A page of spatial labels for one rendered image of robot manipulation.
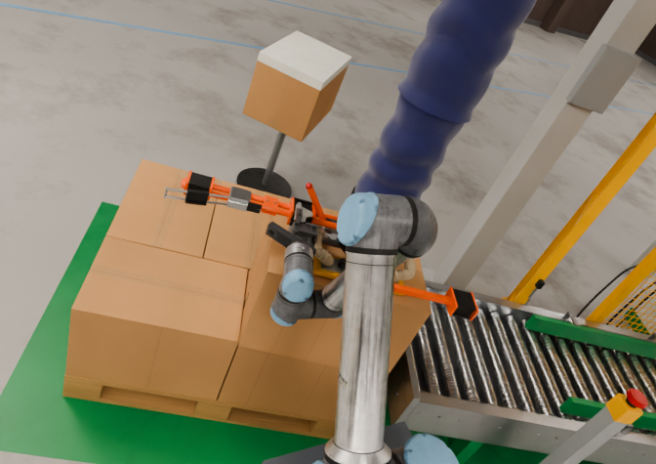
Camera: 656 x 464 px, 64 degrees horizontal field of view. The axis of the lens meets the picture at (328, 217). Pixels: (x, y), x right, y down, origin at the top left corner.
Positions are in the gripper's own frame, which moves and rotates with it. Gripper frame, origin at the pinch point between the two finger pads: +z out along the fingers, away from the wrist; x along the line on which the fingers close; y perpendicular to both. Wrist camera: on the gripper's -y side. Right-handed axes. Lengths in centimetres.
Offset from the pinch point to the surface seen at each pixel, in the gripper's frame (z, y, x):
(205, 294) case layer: 4, -20, -53
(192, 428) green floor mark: -21, -10, -108
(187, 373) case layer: -15, -19, -78
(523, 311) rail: 35, 135, -49
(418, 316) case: -18, 52, -17
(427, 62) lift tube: -6, 18, 64
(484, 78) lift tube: -8, 34, 66
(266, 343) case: -17, 5, -48
